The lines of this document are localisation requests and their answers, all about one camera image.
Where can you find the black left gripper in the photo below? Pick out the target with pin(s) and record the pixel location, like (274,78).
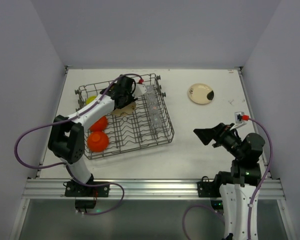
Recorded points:
(126,100)

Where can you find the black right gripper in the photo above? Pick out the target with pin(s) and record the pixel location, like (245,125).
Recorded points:
(217,135)

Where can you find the cream plate red marks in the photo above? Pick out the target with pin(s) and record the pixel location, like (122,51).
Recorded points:
(125,111)

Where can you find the orange bowl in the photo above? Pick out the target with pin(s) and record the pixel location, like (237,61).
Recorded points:
(99,125)
(97,141)

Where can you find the cream plate black brushstroke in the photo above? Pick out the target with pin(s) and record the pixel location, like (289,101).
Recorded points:
(200,93)

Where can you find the grey wire dish rack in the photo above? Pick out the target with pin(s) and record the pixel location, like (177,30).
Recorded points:
(134,132)

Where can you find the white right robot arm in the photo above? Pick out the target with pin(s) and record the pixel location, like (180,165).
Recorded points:
(238,188)

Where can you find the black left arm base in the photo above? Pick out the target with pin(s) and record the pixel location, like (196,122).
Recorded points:
(86,196)

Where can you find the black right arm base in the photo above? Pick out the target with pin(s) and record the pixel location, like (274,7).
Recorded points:
(211,189)

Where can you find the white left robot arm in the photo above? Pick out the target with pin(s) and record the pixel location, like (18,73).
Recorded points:
(67,136)

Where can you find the clear glass cup farthest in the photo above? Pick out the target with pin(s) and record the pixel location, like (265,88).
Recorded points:
(149,89)

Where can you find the clear glass cup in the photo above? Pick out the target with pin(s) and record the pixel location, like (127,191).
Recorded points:
(149,89)
(156,121)
(153,109)
(151,99)

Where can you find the lime green bowl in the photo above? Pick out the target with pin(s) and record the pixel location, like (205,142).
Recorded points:
(90,99)

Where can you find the clear glass cup nearest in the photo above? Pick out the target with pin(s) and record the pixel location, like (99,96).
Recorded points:
(156,121)

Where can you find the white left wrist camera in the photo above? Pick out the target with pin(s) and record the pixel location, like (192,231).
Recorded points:
(140,90)

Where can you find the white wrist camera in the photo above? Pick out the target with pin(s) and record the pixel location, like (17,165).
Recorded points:
(140,90)
(241,119)

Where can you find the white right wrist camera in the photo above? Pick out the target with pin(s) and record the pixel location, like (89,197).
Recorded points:
(241,119)

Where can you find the aluminium mounting rail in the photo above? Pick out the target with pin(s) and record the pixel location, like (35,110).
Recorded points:
(142,189)

